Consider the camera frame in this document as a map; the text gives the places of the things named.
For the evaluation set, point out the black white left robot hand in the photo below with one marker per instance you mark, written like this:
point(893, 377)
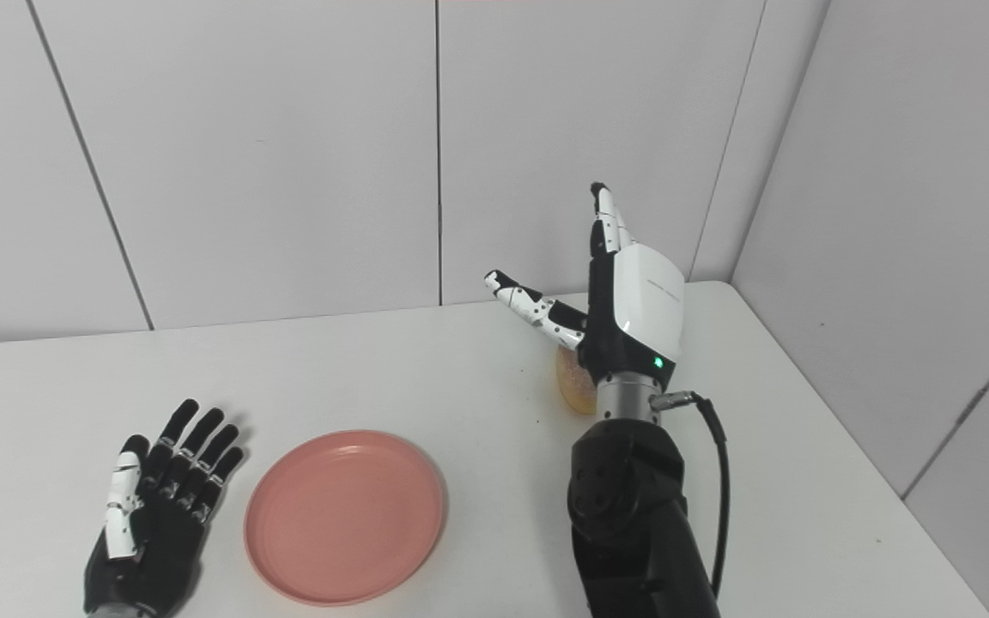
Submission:
point(160, 532)

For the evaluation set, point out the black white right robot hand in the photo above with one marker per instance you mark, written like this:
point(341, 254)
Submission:
point(632, 318)

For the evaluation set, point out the golden bread roll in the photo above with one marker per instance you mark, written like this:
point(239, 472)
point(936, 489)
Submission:
point(576, 390)

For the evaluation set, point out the pink round plate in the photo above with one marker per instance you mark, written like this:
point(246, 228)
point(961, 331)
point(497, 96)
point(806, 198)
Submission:
point(344, 518)

